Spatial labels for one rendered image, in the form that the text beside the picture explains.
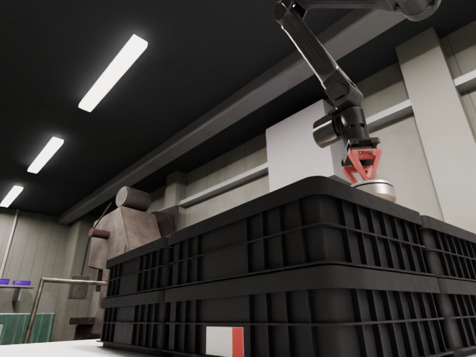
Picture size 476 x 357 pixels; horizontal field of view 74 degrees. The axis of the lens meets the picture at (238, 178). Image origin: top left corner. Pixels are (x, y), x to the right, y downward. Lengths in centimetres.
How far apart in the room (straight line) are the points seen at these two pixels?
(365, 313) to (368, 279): 4
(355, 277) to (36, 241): 778
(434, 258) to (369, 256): 22
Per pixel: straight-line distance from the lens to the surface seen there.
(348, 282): 40
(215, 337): 53
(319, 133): 83
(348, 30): 276
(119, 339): 89
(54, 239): 811
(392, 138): 309
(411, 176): 292
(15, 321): 349
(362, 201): 47
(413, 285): 54
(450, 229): 76
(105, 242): 445
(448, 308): 67
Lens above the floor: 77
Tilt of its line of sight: 23 degrees up
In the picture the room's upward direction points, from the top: 1 degrees counter-clockwise
